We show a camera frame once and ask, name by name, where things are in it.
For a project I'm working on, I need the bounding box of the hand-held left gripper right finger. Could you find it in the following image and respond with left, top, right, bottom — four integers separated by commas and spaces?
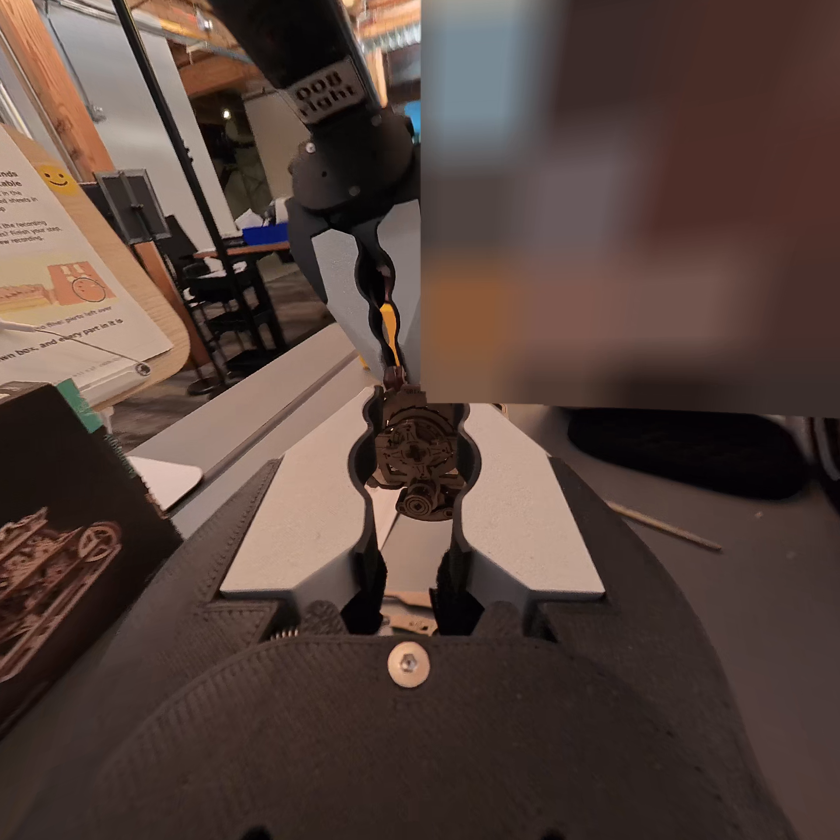
451, 403, 607, 634

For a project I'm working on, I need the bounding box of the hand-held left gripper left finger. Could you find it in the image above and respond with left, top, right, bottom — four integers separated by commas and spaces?
218, 385, 386, 636

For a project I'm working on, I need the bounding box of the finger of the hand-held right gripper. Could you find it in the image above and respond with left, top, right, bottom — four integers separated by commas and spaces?
377, 199, 421, 383
311, 223, 403, 389

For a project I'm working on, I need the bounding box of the round wooden gear assembly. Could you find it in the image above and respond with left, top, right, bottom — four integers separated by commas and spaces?
366, 384, 471, 524

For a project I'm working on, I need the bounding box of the black model kit box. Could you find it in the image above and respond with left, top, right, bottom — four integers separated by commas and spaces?
0, 376, 185, 724

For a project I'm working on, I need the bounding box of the yellow plastic bin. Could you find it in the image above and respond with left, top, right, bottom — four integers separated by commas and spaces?
358, 303, 403, 368

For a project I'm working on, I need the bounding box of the wooden top table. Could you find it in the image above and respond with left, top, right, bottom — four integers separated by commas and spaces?
192, 239, 294, 371

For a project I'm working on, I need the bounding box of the thin wooden stick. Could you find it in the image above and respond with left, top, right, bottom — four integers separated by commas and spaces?
605, 499, 724, 552

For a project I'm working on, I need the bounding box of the black wrist rest pad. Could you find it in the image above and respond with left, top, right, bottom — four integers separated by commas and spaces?
567, 407, 809, 501

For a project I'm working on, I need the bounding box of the black boom pole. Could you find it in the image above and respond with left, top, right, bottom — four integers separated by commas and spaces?
110, 0, 228, 245

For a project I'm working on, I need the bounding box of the grey square fixture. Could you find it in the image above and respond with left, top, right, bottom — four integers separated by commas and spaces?
93, 168, 172, 245

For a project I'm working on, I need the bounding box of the printed instruction sheet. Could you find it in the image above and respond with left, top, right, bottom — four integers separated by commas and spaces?
0, 123, 175, 396

